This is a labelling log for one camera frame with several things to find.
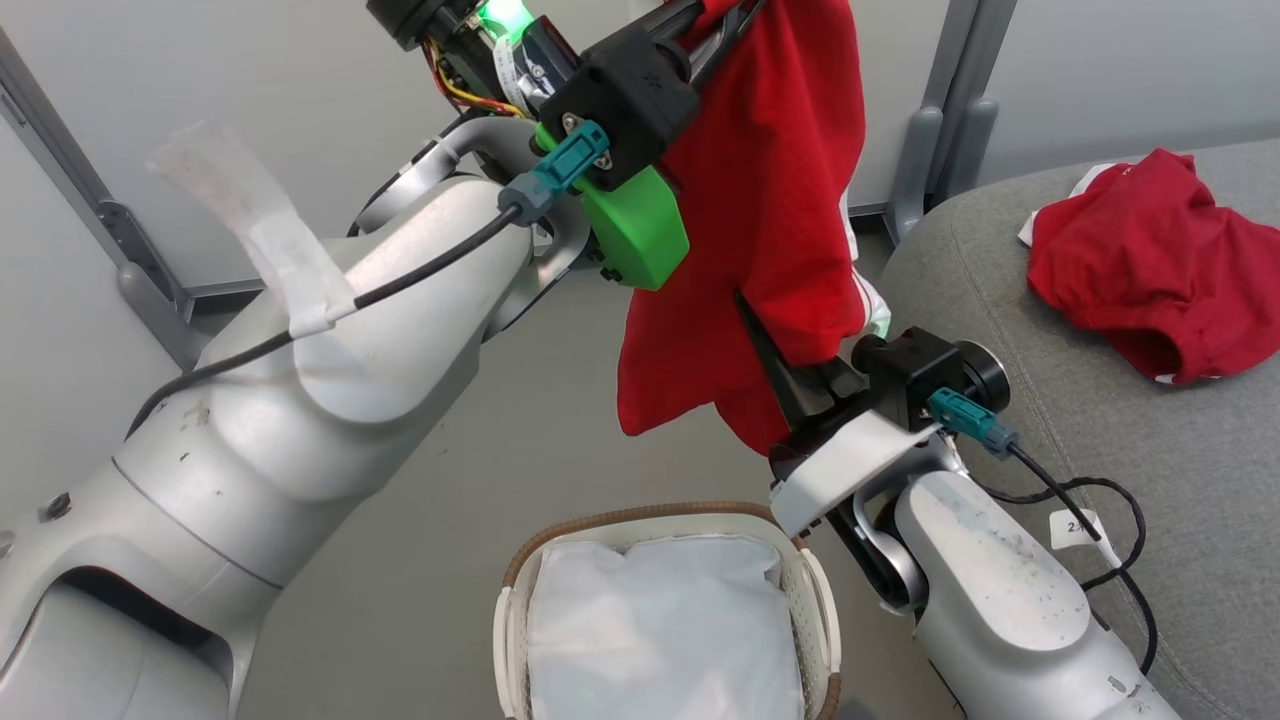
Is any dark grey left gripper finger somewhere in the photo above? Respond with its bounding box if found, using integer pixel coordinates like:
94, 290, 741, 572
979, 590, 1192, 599
688, 0, 771, 93
585, 0, 706, 56

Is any red garment with white stripes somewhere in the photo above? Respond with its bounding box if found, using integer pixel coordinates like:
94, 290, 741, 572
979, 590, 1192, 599
615, 0, 893, 456

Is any white laundry basket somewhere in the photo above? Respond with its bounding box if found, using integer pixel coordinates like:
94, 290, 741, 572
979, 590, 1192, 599
492, 500, 843, 720

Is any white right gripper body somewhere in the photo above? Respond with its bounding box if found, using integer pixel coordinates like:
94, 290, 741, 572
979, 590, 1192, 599
768, 395, 946, 541

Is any black cable with teal plug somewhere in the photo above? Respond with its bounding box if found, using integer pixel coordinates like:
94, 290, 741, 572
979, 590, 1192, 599
125, 120, 613, 441
928, 388, 1161, 676

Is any white cloth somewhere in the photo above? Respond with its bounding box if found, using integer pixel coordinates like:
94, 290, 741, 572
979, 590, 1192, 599
527, 535, 807, 720

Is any translucent white tape strip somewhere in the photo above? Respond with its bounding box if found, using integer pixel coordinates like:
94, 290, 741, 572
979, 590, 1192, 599
145, 115, 361, 339

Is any red garment with white trim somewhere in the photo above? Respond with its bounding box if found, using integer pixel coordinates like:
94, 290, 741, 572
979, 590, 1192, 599
1018, 148, 1280, 386

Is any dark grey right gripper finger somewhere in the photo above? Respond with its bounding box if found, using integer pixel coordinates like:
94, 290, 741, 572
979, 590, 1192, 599
798, 358, 873, 403
735, 290, 819, 433

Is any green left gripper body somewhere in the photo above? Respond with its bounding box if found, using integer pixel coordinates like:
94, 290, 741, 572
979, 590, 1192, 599
533, 120, 691, 292

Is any red yellow wire bundle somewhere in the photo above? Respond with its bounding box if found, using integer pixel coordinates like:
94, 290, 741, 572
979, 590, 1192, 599
420, 35, 526, 119

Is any white cable label tag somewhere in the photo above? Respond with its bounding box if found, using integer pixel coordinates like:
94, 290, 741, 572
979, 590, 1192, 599
1048, 508, 1109, 551

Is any grey metal partition post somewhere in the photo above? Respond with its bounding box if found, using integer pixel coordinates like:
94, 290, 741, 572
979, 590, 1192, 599
0, 25, 266, 373
885, 0, 1001, 246

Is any grey couch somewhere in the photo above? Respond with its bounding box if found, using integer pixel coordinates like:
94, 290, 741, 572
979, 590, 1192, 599
880, 138, 1280, 720

